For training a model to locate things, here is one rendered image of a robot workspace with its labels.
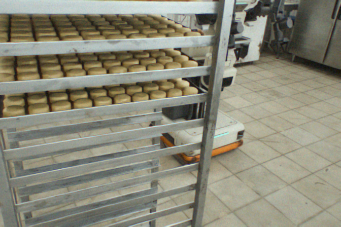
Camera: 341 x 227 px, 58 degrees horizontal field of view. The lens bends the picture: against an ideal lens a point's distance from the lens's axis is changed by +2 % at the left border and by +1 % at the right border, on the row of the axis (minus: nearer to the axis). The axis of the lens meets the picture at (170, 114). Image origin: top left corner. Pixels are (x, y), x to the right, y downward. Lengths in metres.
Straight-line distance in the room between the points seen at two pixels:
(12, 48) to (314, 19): 5.13
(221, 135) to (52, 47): 1.97
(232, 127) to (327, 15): 3.23
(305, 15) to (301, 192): 3.65
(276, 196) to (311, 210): 0.24
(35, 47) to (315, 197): 2.25
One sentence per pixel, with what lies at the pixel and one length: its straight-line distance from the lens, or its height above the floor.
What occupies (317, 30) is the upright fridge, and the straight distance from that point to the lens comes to 5.56.
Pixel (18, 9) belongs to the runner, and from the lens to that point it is 0.76.
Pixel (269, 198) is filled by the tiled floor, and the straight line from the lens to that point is 2.44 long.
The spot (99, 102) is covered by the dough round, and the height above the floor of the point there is 1.15.
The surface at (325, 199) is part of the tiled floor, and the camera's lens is 2.62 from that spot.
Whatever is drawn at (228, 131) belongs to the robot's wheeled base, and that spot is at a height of 0.25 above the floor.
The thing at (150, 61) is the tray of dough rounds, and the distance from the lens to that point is 0.95.
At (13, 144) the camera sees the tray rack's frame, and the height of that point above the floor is 0.83.
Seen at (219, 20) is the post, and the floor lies 1.38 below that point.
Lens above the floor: 1.52
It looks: 27 degrees down
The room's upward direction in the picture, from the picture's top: 4 degrees clockwise
